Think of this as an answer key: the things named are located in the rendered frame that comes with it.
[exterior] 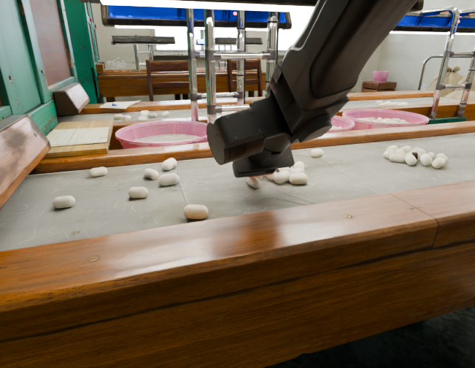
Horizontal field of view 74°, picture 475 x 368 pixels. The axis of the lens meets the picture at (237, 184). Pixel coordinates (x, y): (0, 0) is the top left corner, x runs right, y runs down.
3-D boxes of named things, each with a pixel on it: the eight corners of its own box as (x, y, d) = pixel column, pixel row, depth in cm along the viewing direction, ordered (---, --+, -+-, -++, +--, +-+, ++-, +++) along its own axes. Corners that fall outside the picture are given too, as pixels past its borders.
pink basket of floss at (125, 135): (233, 158, 95) (233, 125, 91) (174, 188, 73) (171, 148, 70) (165, 145, 107) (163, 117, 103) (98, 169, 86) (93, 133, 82)
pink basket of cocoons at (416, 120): (441, 150, 102) (449, 120, 98) (373, 157, 95) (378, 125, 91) (383, 131, 126) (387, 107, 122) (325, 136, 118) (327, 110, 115)
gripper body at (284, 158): (225, 139, 53) (235, 116, 46) (282, 134, 55) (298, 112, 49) (233, 176, 51) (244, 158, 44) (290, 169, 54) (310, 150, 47)
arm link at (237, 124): (339, 122, 35) (308, 56, 37) (249, 150, 31) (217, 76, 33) (295, 159, 46) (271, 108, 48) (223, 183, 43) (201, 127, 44)
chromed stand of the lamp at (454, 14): (464, 126, 134) (497, 6, 117) (427, 129, 128) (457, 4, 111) (427, 118, 151) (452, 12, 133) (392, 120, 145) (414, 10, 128)
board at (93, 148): (107, 153, 68) (106, 147, 68) (28, 160, 64) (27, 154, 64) (114, 123, 97) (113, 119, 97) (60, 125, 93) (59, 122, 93)
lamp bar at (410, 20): (495, 33, 137) (500, 14, 135) (375, 31, 120) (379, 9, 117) (476, 34, 144) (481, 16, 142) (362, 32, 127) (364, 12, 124)
